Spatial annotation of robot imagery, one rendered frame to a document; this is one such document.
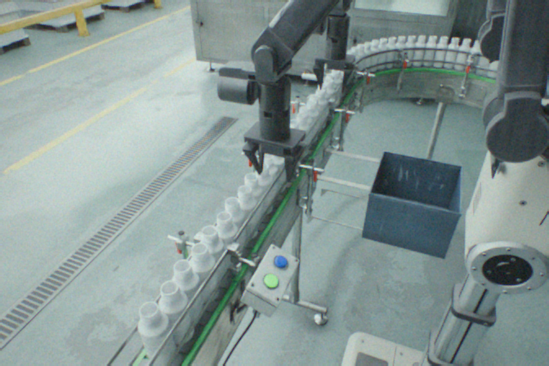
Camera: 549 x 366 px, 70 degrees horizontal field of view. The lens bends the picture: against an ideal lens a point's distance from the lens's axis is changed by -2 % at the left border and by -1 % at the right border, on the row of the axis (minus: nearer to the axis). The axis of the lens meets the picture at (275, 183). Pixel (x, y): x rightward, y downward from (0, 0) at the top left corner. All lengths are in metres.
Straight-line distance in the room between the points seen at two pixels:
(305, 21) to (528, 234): 0.62
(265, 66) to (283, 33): 0.06
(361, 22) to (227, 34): 1.53
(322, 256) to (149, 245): 1.10
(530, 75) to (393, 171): 1.18
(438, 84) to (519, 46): 1.96
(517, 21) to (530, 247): 0.52
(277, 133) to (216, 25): 4.22
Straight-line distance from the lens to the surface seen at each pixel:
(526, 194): 0.87
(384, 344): 1.87
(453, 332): 1.28
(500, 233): 0.95
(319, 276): 2.39
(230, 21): 4.79
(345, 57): 1.13
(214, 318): 1.00
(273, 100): 0.68
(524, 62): 0.61
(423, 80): 2.53
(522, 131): 0.62
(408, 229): 1.52
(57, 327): 2.45
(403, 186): 1.78
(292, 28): 0.62
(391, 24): 4.25
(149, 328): 0.85
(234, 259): 0.99
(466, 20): 6.15
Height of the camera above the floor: 1.81
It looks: 36 degrees down
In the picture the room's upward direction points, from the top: straight up
